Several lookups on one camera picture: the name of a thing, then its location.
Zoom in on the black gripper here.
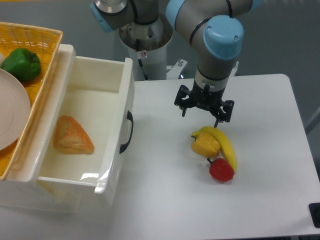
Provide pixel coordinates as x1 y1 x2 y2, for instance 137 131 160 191
174 80 235 128

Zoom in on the white top drawer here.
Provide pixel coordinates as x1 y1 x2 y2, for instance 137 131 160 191
38 56 135 212

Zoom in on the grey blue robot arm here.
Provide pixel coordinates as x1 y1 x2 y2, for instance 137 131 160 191
90 0 261 123

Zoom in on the white drawer cabinet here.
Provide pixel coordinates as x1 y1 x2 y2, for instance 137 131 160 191
0 44 80 213

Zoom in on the yellow bell pepper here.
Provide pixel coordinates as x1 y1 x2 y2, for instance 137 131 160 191
191 132 221 158

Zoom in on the yellow banana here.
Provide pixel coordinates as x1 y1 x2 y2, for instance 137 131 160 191
191 126 238 172

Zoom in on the red bell pepper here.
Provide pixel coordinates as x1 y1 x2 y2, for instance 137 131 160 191
207 158 235 182

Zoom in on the croissant pastry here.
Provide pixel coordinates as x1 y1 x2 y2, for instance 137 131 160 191
52 115 95 155

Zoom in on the black table corner device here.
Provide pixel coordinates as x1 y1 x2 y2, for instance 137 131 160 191
308 202 320 229

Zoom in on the yellow woven basket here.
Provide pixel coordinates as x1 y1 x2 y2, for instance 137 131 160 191
0 22 63 180

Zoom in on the green bell pepper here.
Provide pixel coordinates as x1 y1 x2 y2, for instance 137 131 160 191
0 48 42 83

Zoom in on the pink plate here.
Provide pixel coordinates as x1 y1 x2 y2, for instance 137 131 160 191
0 69 31 149

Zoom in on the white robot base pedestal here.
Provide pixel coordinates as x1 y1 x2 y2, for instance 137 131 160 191
119 14 173 81

